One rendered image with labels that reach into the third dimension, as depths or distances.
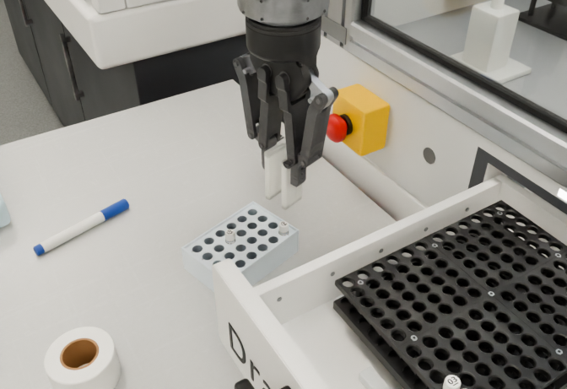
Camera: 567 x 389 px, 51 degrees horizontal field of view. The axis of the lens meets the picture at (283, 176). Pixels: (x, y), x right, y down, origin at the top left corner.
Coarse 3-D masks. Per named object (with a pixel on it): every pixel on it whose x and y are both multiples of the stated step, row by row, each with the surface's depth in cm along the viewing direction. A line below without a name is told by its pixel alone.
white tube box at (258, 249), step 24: (240, 216) 79; (264, 216) 79; (192, 240) 74; (216, 240) 75; (240, 240) 75; (264, 240) 75; (288, 240) 75; (192, 264) 73; (240, 264) 73; (264, 264) 73
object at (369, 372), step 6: (360, 372) 54; (366, 372) 54; (372, 372) 54; (360, 378) 54; (366, 378) 53; (372, 378) 53; (378, 378) 53; (366, 384) 53; (372, 384) 53; (378, 384) 53; (384, 384) 53
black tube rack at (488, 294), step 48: (432, 240) 60; (480, 240) 60; (528, 240) 60; (384, 288) 55; (432, 288) 55; (480, 288) 55; (528, 288) 55; (432, 336) 50; (480, 336) 50; (528, 336) 51; (480, 384) 47; (528, 384) 47
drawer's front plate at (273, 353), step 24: (216, 264) 53; (216, 288) 55; (240, 288) 51; (216, 312) 58; (240, 312) 50; (264, 312) 49; (240, 336) 53; (264, 336) 47; (288, 336) 47; (264, 360) 49; (288, 360) 45; (264, 384) 51; (288, 384) 46; (312, 384) 44
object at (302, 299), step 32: (480, 192) 67; (512, 192) 67; (416, 224) 63; (448, 224) 67; (544, 224) 65; (352, 256) 60; (384, 256) 63; (256, 288) 55; (288, 288) 57; (320, 288) 60; (288, 320) 59; (320, 320) 60; (320, 352) 57; (352, 352) 57; (352, 384) 54
